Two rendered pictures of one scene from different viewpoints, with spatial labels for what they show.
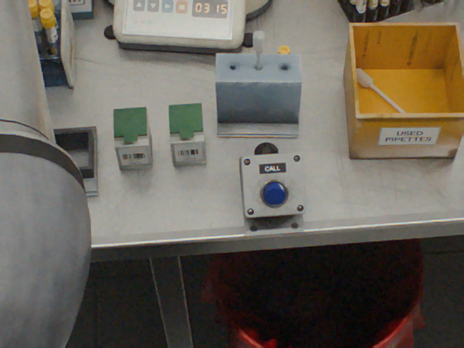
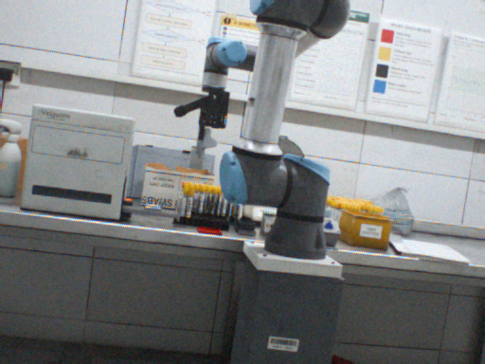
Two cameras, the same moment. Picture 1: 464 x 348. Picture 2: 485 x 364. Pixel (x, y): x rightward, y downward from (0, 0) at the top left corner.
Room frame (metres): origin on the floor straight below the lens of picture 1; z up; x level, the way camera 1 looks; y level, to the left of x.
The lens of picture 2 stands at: (-1.10, 0.41, 1.14)
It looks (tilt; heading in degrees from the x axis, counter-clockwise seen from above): 3 degrees down; 354
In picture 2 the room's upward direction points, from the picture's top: 8 degrees clockwise
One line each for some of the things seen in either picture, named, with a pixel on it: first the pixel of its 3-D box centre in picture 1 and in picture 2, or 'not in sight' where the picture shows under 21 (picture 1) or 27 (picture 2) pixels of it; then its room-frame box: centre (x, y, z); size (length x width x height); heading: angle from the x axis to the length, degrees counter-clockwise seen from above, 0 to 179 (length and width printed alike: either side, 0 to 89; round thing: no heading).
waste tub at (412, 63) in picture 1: (403, 91); (364, 229); (0.66, -0.20, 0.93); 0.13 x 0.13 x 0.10; 89
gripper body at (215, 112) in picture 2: not in sight; (212, 109); (0.60, 0.34, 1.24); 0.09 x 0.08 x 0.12; 91
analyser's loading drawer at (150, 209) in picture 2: not in sight; (145, 207); (0.55, 0.50, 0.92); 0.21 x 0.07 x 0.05; 93
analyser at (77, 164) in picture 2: not in sight; (86, 161); (0.63, 0.70, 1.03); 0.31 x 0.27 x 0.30; 93
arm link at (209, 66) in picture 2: not in sight; (218, 56); (0.60, 0.35, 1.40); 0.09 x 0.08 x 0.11; 14
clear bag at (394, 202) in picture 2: not in sight; (386, 208); (1.11, -0.44, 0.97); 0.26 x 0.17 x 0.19; 109
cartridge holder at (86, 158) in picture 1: (73, 157); (245, 227); (0.60, 0.20, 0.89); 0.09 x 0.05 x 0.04; 3
